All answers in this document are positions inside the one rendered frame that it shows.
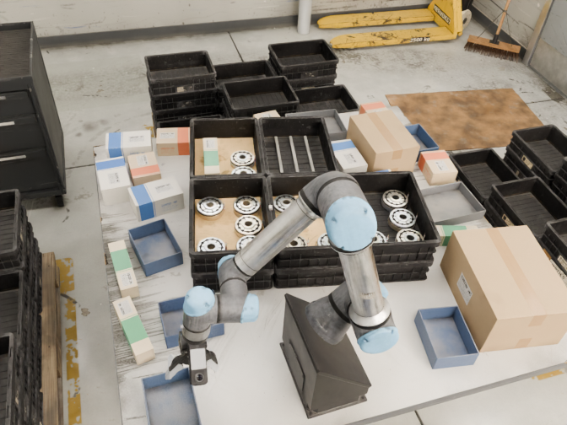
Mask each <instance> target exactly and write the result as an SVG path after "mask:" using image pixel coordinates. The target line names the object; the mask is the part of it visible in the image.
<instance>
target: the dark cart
mask: <svg viewBox="0 0 567 425"><path fill-rule="evenodd" d="M0 47H1V48H0V191H5V190H11V189H18V190H19V193H20V199H21V201H24V200H29V199H36V198H41V197H47V196H55V199H56V201H57V204H58V206H59V207H60V206H63V205H64V204H63V196H62V195H63V194H67V190H66V171H65V153H64V136H63V130H62V125H61V122H60V119H59V115H58V112H57V107H56V103H55V100H54V97H53V93H52V91H51V85H50V82H49V78H48V75H47V72H46V66H45V63H44V60H43V56H42V54H41V48H40V45H39V41H38V38H37V34H36V32H35V26H34V23H33V21H26V22H15V23H4V24H0Z"/></svg>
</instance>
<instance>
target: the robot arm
mask: <svg viewBox="0 0 567 425"><path fill-rule="evenodd" d="M318 218H322V220H323V223H324V225H325V228H326V231H327V237H328V239H329V243H330V246H331V247H332V248H333V249H334V250H335V251H336V252H338V254H339V257H340V261H341V264H342V267H343V273H344V276H345V279H346V281H344V282H343V283H342V284H341V285H339V286H338V287H337V288H336V289H334V290H333V291H332V292H331V293H329V294H328V295H327V296H325V297H322V298H320V299H318V300H314V301H312V302H310V303H309V304H307V305H306V307H305V314H306V317H307V320H308V321H309V323H310V325H311V326H312V328H313V329H314V331H315V332H316V333H317V334H318V335H319V336H320V337H321V338H322V339H323V340H324V341H326V342H328V343H330V344H332V345H336V344H338V343H339V342H340V341H341V340H342V339H343V337H344V335H345V334H346V332H347V331H348V329H349V328H350V326H352V327H353V330H354V334H355V337H356V339H357V344H358V345H359V347H360V349H361V350H362V351H363V352H366V353H370V354H376V353H381V352H385V351H387V350H389V349H391V348H392V347H393V346H395V345H396V343H397V342H398V339H399V334H398V329H397V328H396V326H395V324H394V321H393V318H392V311H391V306H390V304H389V302H388V301H387V299H386V297H387V296H388V291H387V290H386V288H385V286H384V285H383V284H382V283H381V282H380V281H379V278H378V273H377V269H376V265H375V257H374V254H373V250H372V244H373V242H374V240H375V233H376V230H377V222H376V218H375V213H374V211H373V209H372V208H371V206H370V205H369V203H368V202H367V200H366V198H365V195H364V193H363V192H362V191H361V189H360V186H359V183H358V182H357V180H356V179H355V178H354V177H353V176H351V175H349V174H347V173H344V172H341V171H331V172H327V173H325V174H323V175H319V176H318V177H316V178H315V179H314V180H312V181H311V182H309V183H308V184H307V185H306V186H305V187H303V188H302V189H301V190H300V191H299V197H298V198H297V199H296V200H295V201H294V202H293V203H291V204H290V205H289V206H288V207H287V208H286V209H285V210H284V211H283V212H281V213H280V214H279V215H278V216H277V217H276V218H275V219H274V220H273V221H272V222H271V223H270V224H269V225H268V226H267V227H266V228H265V229H264V230H263V231H262V232H260V233H259V234H258V235H257V236H256V237H255V238H254V239H253V240H252V241H250V242H249V243H248V244H247V245H246V246H245V247H244V248H243V249H242V250H241V251H239V252H238V253H237V254H236V255H228V256H224V257H223V258H222V259H221V260H220V261H219V263H218V278H219V289H220V294H213V292H212V291H211V290H210V289H209V288H205V287H204V286H196V287H194V288H191V289H190V290H189V291H188V292H187V293H186V297H185V301H184V304H183V320H182V325H180V328H181V329H182V331H179V339H178V343H179V348H180V351H181V355H177V356H176V357H174V356H173V354H171V355H170V356H169V357H168V368H167V371H166V373H165V379H172V377H173V376H174V375H176V373H177V372H178V371H180V370H182V369H183V364H185V365H189V375H190V384H191V385H193V386H198V385H205V384H206V383H207V382H208V369H207V366H209V367H210V368H211V369H212V370H213V371H214V372H215V373H216V372H218V371H219V363H218V360H217V357H216V355H215V353H214V352H213V350H212V349H211V348H209V350H208V349H206V348H207V347H208V344H207V339H208V335H209V332H210V327H211V324H216V323H241V324H243V323H246V322H255V321H256V320H257V318H258V315H259V301H258V297H257V296H256V295H255V294H250V293H248V289H247V284H246V281H247V280H248V279H249V278H251V277H252V276H253V275H254V274H255V273H256V272H258V271H259V270H260V269H261V268H262V267H263V266H265V265H266V264H267V263H268V262H269V261H270V260H271V259H272V258H273V257H274V256H275V255H276V254H277V253H279V252H280V251H281V250H282V249H283V248H284V247H285V246H287V245H288V244H289V243H290V242H291V241H292V240H294V239H295V238H296V237H297V236H298V235H299V234H301V233H302V232H303V231H304V230H305V229H306V228H307V227H309V226H310V225H311V224H312V223H313V222H314V221H316V220H317V219H318ZM181 333H182V335H181Z"/></svg>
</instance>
